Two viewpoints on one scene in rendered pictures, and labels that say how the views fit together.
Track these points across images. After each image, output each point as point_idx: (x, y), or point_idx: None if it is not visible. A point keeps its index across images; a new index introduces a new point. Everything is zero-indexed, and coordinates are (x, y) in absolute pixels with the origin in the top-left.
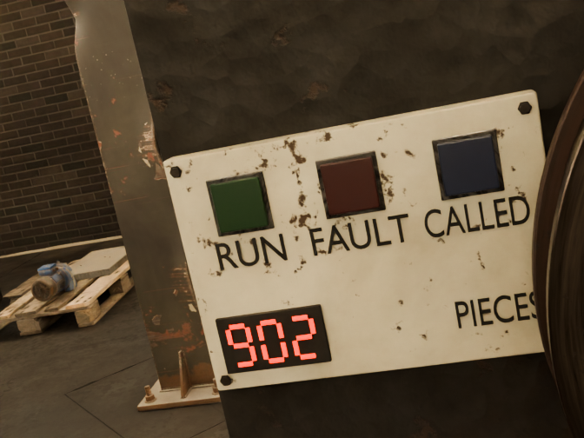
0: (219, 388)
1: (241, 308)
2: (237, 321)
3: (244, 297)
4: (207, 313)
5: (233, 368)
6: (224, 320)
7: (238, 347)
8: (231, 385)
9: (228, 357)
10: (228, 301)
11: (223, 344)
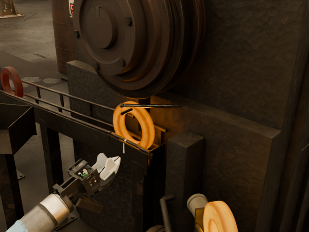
0: (70, 16)
1: (73, 2)
2: (72, 4)
3: (73, 0)
4: (69, 1)
5: (71, 13)
6: (71, 3)
7: (71, 9)
8: (71, 16)
9: (71, 10)
10: (71, 0)
11: (70, 8)
